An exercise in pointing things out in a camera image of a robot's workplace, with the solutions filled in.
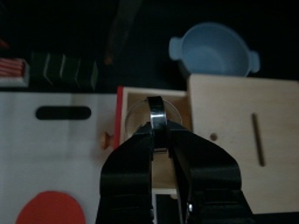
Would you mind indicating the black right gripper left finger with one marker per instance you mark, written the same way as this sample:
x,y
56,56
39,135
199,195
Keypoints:
x,y
125,175

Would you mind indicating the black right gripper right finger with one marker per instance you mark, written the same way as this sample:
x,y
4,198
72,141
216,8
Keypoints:
x,y
205,180

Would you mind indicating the flat red dough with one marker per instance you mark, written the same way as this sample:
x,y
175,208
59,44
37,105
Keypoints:
x,y
51,208

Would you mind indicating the light blue bowl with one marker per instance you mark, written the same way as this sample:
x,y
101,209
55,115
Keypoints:
x,y
213,49

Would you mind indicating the white cutting board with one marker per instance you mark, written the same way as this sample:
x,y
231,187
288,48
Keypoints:
x,y
51,151

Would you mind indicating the light wooden box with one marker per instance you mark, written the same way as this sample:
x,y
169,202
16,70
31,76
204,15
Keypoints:
x,y
233,116

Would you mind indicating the green sliced toy vegetable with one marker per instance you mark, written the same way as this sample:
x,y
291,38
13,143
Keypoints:
x,y
61,70

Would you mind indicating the red white striped toy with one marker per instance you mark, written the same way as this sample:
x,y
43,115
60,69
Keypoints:
x,y
11,70

